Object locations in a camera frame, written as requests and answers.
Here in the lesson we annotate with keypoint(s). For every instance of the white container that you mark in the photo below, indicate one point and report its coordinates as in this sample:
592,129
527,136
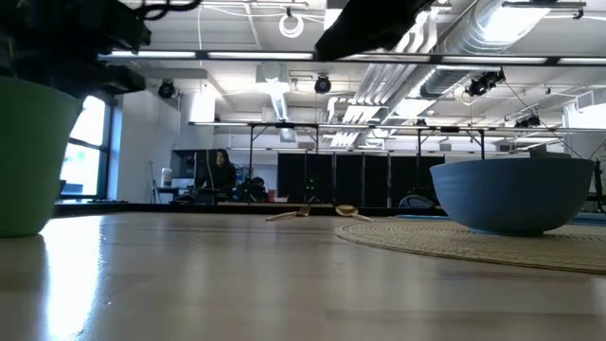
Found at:
166,177

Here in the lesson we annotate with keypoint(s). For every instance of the gold fork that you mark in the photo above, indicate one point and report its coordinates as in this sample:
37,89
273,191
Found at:
284,216

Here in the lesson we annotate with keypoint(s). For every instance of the blue bowl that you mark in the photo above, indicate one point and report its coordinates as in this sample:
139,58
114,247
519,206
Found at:
511,194

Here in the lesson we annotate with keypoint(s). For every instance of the gold spoon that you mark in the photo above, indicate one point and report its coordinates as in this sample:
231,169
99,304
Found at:
346,210

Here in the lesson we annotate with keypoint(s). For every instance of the round woven placemat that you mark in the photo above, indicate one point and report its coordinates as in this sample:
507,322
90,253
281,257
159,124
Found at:
426,241

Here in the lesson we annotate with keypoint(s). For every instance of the black overhead frame bar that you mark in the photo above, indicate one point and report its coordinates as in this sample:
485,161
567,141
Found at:
426,59

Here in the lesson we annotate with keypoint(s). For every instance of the silver ventilation duct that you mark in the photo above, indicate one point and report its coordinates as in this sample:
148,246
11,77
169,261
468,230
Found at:
473,42

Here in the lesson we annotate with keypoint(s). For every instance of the black partition panels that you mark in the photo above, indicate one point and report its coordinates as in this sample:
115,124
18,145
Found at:
350,180

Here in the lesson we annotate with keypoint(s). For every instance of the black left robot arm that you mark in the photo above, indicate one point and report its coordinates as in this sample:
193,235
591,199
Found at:
71,23

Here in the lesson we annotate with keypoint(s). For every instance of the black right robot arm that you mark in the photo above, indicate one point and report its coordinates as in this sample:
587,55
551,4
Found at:
369,23

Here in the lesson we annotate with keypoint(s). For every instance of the green plastic cup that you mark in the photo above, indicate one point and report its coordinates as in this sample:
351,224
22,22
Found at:
28,166

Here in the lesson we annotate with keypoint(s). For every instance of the black ceiling camera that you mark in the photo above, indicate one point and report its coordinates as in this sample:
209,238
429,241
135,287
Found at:
483,83
323,84
166,89

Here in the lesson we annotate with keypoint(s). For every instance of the person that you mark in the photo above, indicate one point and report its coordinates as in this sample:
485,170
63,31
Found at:
222,175

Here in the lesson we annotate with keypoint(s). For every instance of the dark monitor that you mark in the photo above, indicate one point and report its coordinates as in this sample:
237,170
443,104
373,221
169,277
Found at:
187,166

